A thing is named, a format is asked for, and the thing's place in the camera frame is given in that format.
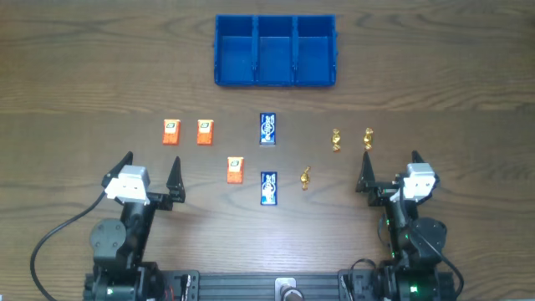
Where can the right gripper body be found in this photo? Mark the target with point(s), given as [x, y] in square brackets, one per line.
[380, 194]

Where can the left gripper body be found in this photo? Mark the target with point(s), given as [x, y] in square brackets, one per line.
[163, 201]

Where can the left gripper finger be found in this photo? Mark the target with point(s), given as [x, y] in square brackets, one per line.
[121, 164]
[176, 184]

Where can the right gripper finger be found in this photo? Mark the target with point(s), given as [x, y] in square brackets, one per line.
[366, 177]
[416, 156]

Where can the gold candy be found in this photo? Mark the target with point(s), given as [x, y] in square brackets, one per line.
[336, 140]
[368, 139]
[305, 178]

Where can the orange candy box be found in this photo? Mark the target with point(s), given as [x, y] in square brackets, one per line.
[235, 171]
[205, 133]
[171, 133]

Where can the blue candy pack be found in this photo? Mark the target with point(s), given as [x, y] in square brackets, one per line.
[267, 129]
[268, 188]

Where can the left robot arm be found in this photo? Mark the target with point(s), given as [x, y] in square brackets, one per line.
[134, 234]

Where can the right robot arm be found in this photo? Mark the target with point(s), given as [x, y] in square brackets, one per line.
[426, 238]

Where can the blue tray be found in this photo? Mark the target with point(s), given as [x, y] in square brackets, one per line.
[273, 62]

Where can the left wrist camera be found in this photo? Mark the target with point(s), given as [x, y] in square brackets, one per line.
[127, 184]

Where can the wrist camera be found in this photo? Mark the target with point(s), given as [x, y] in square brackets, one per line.
[418, 182]
[127, 184]

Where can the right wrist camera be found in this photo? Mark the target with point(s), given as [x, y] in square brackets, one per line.
[418, 182]

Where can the mounting rail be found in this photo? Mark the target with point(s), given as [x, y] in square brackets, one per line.
[242, 286]

